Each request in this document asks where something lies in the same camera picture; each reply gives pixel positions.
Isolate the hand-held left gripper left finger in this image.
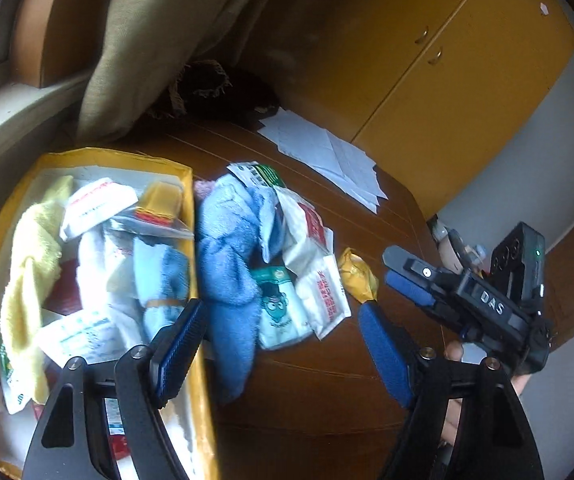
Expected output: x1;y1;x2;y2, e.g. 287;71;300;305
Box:
22;299;206;480

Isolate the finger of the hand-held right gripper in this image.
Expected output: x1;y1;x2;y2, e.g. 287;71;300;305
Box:
386;270;440;311
382;245;448;291

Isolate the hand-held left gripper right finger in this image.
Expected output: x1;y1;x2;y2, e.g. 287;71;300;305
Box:
358;302;545;480

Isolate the yellow packet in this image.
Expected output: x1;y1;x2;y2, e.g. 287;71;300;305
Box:
338;247;379;304

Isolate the yellow cardboard box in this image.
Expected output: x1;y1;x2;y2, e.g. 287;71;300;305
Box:
0;147;218;480

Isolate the light blue towel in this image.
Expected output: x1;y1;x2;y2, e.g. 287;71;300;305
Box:
133;237;191;346

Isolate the white packet red label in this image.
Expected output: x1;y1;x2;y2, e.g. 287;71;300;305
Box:
294;254;352;341
61;179;138;241
274;187;335;266

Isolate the teal cartoon tissue pack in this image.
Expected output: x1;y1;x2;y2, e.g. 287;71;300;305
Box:
251;264;312;352

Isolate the white packet blue print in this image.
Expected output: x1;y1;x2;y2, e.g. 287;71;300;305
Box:
36;310;112;367

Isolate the white towel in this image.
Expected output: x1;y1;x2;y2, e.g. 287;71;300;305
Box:
74;232;142;346

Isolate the clear bag with orange item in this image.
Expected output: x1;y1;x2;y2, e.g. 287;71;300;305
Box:
107;181;195;241

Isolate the pink plush toy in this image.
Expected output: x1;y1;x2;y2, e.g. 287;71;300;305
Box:
193;179;218;206

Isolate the green white packet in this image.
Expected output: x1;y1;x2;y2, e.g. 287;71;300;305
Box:
226;161;284;192

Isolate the yellow towel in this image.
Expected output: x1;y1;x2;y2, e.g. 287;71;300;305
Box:
3;175;75;406

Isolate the person's right hand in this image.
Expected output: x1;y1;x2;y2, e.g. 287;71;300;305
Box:
439;341;532;448

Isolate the pile of white paper sheets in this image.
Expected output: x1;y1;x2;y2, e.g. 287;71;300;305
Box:
257;109;388;213

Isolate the yellow wooden cabinet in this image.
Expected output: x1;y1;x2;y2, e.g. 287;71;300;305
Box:
287;0;574;216

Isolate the dark fringed cloth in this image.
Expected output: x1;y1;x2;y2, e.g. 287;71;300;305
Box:
149;57;280;121

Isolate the beige curtain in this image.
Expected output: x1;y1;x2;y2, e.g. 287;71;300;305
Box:
74;0;288;143

